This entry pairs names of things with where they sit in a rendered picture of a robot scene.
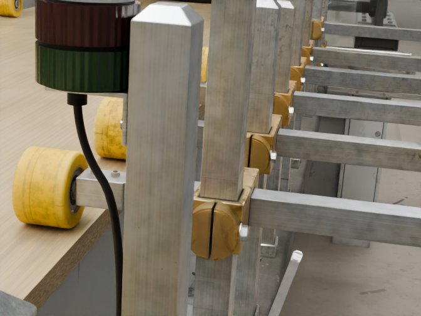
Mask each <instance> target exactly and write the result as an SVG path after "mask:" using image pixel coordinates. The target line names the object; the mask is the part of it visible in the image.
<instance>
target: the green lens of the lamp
mask: <svg viewBox="0 0 421 316"><path fill-rule="evenodd" d="M129 54H130V50H123V51H107V52H89V51H70V50H60V49H55V48H49V47H46V46H43V45H41V44H39V40H36V41H35V80H36V82H37V83H39V84H40V85H43V86H46V87H50V88H55V89H60V90H69V91H77V92H110V91H117V90H125V89H128V75H129Z"/></svg>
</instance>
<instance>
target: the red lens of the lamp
mask: <svg viewBox="0 0 421 316"><path fill-rule="evenodd" d="M140 8H141V2H139V1H136V0H135V4H130V5H124V6H86V5H75V4H62V3H53V2H49V1H44V0H35V38H36V39H37V40H40V41H44V42H47V43H53V44H57V45H68V46H84V47H114V46H128V45H130V22H131V19H132V18H133V17H135V16H136V15H137V14H138V13H139V12H140Z"/></svg>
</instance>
